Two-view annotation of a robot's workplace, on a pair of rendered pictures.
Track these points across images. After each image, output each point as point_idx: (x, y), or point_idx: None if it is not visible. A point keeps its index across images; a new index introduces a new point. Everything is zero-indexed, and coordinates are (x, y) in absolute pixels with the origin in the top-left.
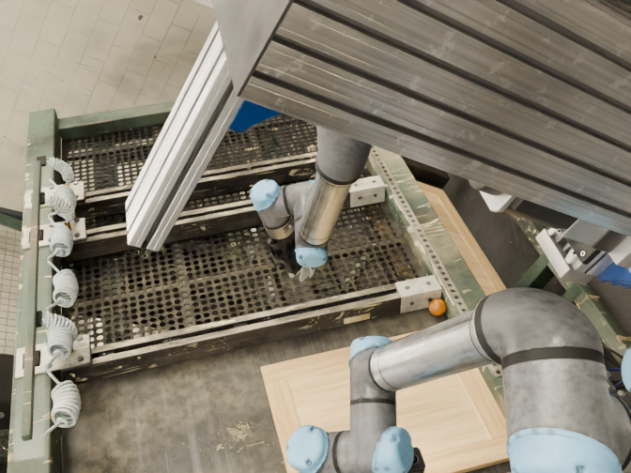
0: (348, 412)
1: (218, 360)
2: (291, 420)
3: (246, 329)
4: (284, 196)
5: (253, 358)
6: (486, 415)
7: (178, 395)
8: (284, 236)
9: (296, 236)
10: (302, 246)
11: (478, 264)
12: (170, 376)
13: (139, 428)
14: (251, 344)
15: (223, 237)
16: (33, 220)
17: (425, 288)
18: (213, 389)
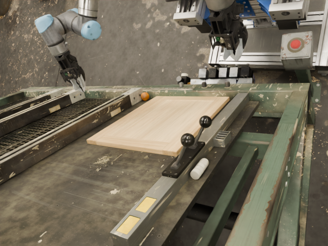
0: (150, 125)
1: (56, 154)
2: (127, 139)
3: (65, 128)
4: (57, 18)
5: (77, 143)
6: (203, 99)
7: (45, 174)
8: (65, 49)
9: (77, 24)
10: (86, 22)
11: None
12: (30, 173)
13: (30, 197)
14: (71, 140)
15: (10, 133)
16: None
17: (135, 90)
18: (67, 160)
